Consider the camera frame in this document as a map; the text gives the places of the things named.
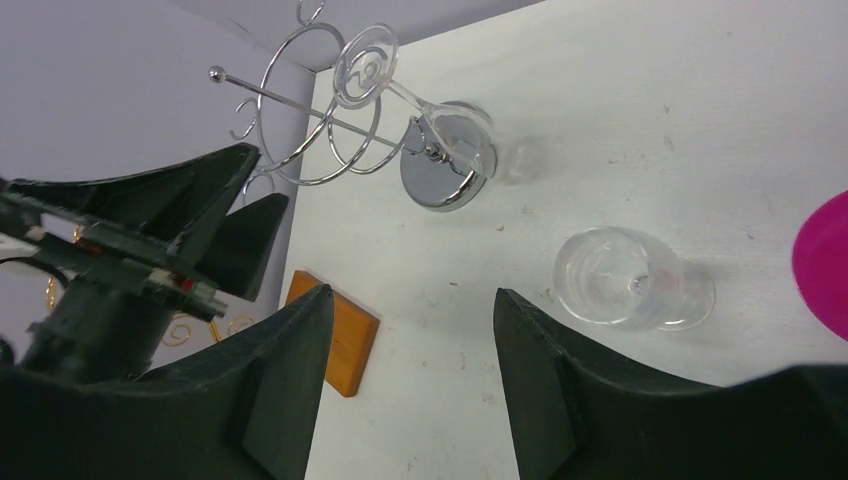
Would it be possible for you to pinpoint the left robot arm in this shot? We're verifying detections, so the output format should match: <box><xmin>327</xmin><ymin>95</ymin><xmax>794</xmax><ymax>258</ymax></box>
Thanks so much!
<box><xmin>1</xmin><ymin>142</ymin><xmax>289</xmax><ymax>383</ymax></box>

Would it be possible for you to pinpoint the wooden rack base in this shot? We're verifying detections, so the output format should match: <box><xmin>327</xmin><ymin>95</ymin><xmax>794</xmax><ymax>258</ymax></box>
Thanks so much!
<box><xmin>325</xmin><ymin>286</ymin><xmax>381</xmax><ymax>398</ymax></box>

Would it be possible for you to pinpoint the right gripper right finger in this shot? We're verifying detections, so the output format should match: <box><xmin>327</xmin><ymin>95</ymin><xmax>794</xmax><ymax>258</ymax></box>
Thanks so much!
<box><xmin>493</xmin><ymin>288</ymin><xmax>847</xmax><ymax>479</ymax></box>

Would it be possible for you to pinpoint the clear champagne flute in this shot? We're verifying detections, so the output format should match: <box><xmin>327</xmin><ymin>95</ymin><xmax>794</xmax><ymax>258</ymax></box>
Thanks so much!
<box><xmin>332</xmin><ymin>24</ymin><xmax>497</xmax><ymax>178</ymax></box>

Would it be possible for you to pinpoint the pink wine glass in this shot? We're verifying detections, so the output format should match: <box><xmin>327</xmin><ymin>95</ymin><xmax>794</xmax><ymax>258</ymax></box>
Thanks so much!
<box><xmin>791</xmin><ymin>192</ymin><xmax>847</xmax><ymax>339</ymax></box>

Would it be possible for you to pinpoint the clear glass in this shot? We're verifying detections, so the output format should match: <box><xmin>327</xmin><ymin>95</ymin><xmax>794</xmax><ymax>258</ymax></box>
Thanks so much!
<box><xmin>552</xmin><ymin>226</ymin><xmax>716</xmax><ymax>331</ymax></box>

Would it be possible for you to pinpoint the silver wire glass rack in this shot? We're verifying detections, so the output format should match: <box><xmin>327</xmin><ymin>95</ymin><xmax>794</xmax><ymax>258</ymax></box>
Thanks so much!
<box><xmin>208</xmin><ymin>2</ymin><xmax>495</xmax><ymax>212</ymax></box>

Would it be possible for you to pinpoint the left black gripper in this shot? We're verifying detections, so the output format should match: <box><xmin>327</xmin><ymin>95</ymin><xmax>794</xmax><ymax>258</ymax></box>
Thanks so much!
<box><xmin>1</xmin><ymin>143</ymin><xmax>289</xmax><ymax>321</ymax></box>

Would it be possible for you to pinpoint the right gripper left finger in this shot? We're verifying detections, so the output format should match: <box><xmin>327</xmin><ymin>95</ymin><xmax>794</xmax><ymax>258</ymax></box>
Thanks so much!
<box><xmin>1</xmin><ymin>284</ymin><xmax>334</xmax><ymax>479</ymax></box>

